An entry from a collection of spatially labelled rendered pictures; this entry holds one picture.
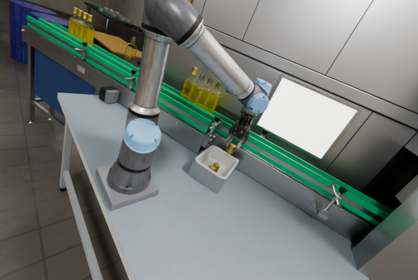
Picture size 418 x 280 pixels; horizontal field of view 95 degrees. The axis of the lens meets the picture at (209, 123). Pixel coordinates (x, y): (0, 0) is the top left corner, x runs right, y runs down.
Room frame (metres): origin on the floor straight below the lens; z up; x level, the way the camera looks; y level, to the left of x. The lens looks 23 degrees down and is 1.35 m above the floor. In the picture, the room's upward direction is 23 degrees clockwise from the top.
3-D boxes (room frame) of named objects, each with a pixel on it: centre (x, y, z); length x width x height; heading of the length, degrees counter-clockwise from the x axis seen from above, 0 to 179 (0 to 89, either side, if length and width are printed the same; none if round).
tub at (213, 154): (0.83, -0.12, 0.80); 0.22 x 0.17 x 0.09; 163
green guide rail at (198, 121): (1.22, 0.83, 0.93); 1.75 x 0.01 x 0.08; 73
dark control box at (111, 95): (1.11, 0.66, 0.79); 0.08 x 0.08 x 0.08; 73
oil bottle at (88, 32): (1.45, 1.12, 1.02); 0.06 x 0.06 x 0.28; 73
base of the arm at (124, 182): (0.55, 0.19, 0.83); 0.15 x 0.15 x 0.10
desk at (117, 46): (3.29, 2.00, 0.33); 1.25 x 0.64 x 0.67; 56
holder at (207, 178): (0.86, -0.12, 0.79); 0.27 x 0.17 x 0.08; 163
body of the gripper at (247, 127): (0.84, -0.15, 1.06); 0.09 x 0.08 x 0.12; 162
